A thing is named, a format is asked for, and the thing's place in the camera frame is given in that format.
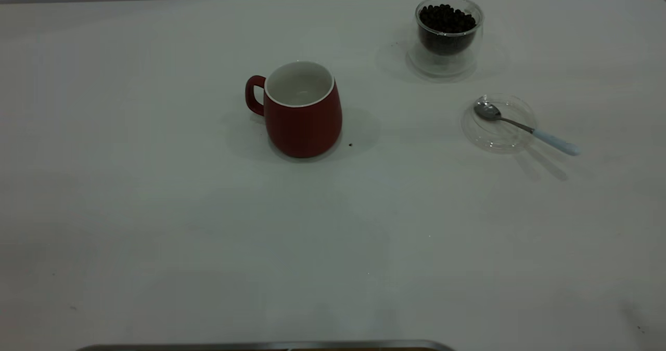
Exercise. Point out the double-walled glass cup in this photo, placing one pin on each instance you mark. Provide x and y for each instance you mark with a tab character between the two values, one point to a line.
445	65

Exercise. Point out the round clear glass dish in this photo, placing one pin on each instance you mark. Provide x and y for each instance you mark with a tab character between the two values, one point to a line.
499	135

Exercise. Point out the dark beans heap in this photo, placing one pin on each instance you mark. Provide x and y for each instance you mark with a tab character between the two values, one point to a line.
447	21

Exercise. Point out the red ceramic mug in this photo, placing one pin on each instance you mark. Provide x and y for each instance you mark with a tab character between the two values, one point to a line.
304	127

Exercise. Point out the silver metal frame rim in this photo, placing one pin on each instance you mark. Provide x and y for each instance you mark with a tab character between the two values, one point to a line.
260	346

